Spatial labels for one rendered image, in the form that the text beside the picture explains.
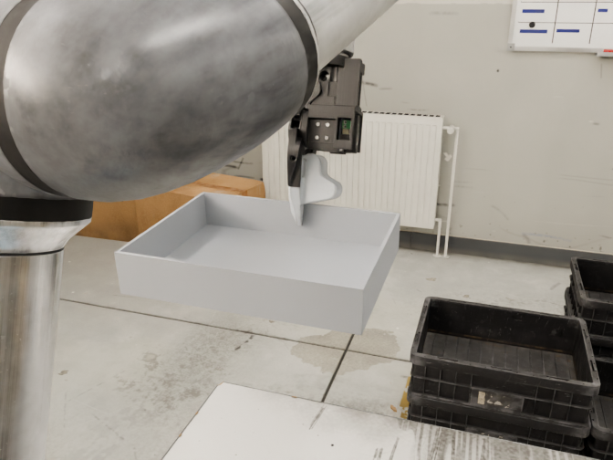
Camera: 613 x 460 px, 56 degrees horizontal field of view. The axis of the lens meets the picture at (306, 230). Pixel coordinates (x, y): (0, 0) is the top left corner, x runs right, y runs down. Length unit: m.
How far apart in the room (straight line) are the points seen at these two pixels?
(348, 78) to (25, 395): 0.51
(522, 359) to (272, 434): 0.82
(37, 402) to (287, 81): 0.25
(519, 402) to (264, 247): 0.84
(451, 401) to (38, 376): 1.13
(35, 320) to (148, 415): 1.80
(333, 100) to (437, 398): 0.87
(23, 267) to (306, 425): 0.69
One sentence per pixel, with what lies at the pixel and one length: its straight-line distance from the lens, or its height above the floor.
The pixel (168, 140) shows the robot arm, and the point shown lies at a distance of 0.29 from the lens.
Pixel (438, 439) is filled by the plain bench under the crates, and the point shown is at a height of 0.70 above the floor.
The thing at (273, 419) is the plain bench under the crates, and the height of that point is 0.70.
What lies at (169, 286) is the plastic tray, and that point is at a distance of 0.63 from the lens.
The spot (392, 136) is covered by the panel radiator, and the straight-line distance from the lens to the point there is 3.14.
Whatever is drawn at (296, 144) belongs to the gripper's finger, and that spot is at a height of 1.18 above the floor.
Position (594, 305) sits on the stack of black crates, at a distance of 1.74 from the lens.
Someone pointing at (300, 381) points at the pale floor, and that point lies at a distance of 2.26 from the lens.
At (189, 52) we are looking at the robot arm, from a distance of 0.29.
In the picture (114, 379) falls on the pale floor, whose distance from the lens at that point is 2.39.
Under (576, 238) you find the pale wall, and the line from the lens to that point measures 3.39.
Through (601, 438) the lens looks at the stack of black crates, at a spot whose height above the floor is 0.46.
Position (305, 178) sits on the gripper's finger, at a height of 1.14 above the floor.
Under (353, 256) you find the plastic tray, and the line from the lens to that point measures 0.71.
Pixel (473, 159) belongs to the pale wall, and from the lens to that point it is 3.24.
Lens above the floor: 1.35
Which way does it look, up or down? 22 degrees down
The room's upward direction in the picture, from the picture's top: straight up
